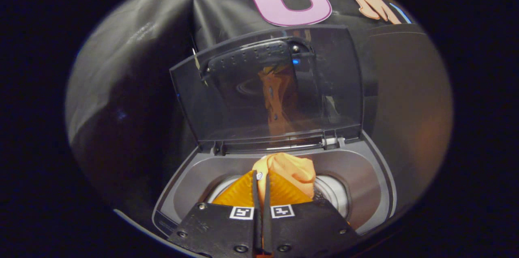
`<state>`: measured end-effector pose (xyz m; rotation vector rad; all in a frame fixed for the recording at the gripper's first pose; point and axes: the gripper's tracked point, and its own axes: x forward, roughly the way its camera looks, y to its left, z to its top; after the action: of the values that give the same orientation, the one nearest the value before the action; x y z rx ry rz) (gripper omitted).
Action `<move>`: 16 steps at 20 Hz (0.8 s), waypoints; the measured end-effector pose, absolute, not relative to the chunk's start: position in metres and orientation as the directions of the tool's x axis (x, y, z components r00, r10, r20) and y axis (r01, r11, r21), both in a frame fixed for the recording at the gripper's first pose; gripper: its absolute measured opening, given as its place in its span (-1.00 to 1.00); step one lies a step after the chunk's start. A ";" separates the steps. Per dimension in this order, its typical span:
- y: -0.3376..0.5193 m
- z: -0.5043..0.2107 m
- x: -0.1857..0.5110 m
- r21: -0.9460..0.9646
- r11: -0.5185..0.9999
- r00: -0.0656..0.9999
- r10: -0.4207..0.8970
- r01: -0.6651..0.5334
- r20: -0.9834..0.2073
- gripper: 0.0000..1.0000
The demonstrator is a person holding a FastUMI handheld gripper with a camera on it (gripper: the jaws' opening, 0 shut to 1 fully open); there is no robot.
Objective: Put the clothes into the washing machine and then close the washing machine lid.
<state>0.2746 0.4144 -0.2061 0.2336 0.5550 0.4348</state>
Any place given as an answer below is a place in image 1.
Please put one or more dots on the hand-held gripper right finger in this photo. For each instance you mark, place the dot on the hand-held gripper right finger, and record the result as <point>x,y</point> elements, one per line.
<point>267,225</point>

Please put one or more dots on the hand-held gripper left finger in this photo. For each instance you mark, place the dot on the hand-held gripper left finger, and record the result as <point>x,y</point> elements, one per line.
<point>256,225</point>

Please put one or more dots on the orange garment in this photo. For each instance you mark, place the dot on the orange garment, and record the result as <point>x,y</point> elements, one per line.
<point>292,166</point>

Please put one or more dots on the grey washing machine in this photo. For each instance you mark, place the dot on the grey washing machine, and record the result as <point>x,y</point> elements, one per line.
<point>194,177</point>

